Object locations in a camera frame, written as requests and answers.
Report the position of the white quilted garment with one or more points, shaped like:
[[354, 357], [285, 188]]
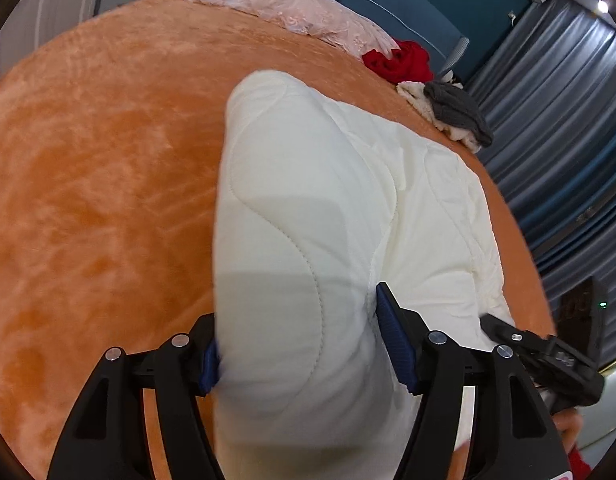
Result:
[[313, 185]]

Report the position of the blue padded headboard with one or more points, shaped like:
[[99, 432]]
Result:
[[388, 0]]

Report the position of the black and white cloth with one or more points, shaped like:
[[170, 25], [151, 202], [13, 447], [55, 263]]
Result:
[[452, 79]]

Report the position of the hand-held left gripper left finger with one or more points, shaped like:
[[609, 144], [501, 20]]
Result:
[[208, 367]]

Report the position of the dark nightstand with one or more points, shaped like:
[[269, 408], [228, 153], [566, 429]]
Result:
[[118, 0]]

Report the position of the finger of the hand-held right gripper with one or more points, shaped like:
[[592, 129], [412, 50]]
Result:
[[508, 332]]

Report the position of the dark device with green light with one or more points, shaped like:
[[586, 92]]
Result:
[[585, 315]]

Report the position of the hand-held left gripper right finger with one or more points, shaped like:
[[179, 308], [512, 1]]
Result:
[[393, 330]]

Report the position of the grey and cream garment pile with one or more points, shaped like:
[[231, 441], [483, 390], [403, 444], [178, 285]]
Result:
[[413, 92]]

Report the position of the person's right hand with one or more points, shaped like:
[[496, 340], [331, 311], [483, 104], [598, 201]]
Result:
[[568, 427]]

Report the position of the grey pleated curtain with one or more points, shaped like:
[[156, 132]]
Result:
[[553, 110]]

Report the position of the red cloth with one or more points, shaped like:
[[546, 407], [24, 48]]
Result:
[[403, 62]]

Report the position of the grey knitted cloth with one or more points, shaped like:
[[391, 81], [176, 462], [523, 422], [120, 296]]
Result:
[[458, 107]]

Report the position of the round ceiling light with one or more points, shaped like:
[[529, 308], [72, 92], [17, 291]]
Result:
[[603, 6]]

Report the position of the pink lace cloth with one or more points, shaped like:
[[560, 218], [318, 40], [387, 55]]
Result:
[[288, 5]]

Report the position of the orange plush blanket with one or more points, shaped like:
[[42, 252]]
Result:
[[103, 185]]

